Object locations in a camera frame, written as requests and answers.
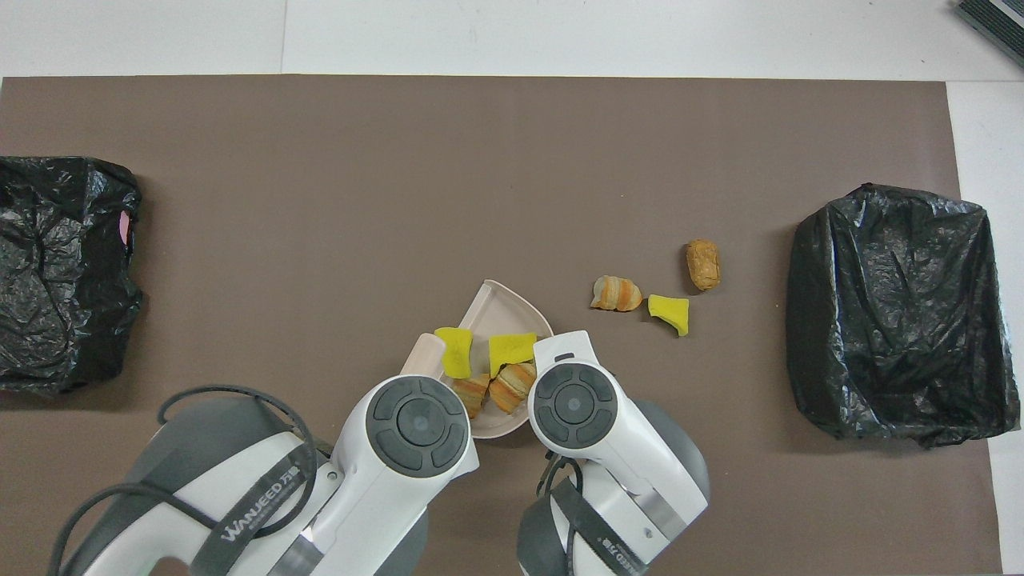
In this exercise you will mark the beige plastic dustpan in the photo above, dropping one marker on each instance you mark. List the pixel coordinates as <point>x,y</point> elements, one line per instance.
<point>512,312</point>

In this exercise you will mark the notched yellow sponge piece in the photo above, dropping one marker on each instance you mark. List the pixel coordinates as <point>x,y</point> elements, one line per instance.
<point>512,349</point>

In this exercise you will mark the striped toy croissant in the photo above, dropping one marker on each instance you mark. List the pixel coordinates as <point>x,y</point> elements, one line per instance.
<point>512,387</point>
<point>470,394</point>
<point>616,294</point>

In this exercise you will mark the brown toy bread roll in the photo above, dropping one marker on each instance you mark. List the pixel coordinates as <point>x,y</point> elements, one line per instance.
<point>703,265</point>

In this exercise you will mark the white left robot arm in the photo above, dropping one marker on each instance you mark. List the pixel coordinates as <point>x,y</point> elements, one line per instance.
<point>368,488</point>

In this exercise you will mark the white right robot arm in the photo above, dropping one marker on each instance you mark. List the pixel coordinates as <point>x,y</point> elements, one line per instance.
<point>640,472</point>

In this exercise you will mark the black trash bag bin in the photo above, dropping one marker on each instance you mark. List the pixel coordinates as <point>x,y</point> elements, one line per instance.
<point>880,304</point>

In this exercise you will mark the black bag bin pink patch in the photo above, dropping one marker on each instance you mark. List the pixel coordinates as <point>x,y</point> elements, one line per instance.
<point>56,280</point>

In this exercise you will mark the brown table mat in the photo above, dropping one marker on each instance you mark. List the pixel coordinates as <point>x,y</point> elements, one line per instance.
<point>240,160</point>

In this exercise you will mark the dark ribbed panel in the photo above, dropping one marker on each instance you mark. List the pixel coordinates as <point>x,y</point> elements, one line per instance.
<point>996,20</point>

